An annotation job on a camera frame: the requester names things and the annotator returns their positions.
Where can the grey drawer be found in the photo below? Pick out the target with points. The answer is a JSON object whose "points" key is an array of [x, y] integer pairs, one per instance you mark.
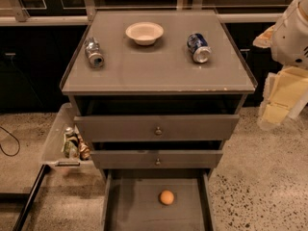
{"points": [[117, 159], [132, 200], [98, 128]]}

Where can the crushed silver can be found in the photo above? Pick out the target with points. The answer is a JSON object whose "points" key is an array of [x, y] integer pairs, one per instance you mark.
{"points": [[93, 53]]}

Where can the brown snack item in bin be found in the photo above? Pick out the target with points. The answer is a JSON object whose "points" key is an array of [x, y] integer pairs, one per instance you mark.
{"points": [[84, 150]]}

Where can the grey bottom drawer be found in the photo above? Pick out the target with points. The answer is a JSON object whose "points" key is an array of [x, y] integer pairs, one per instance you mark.
{"points": [[132, 200]]}

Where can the black floor rail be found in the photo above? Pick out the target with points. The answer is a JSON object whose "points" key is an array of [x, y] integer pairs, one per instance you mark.
{"points": [[30, 198]]}

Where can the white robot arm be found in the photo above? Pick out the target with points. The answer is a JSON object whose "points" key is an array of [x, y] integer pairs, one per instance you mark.
{"points": [[285, 93]]}

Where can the orange fruit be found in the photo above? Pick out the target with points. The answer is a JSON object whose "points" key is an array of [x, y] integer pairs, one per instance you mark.
{"points": [[166, 197]]}

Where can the white paper bowl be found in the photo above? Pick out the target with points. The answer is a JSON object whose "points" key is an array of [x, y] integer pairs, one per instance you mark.
{"points": [[144, 33]]}

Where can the clear plastic bin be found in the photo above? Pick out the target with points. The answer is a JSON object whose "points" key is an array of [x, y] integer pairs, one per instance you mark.
{"points": [[51, 153]]}

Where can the grey middle drawer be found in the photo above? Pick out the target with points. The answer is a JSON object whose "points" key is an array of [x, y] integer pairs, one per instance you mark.
{"points": [[117, 159]]}

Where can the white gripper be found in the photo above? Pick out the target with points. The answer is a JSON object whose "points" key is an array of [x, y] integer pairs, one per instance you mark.
{"points": [[291, 40]]}

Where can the grey drawer cabinet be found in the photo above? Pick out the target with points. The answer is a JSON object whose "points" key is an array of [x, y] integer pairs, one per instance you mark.
{"points": [[161, 79]]}

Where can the grey top drawer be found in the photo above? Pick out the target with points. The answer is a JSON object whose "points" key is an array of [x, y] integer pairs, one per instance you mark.
{"points": [[98, 128]]}

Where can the crushed blue can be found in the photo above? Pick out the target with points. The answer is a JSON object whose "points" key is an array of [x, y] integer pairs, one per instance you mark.
{"points": [[199, 48]]}

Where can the green crumpled can in bin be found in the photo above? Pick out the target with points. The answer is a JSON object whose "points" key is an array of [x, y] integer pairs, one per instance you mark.
{"points": [[71, 143]]}

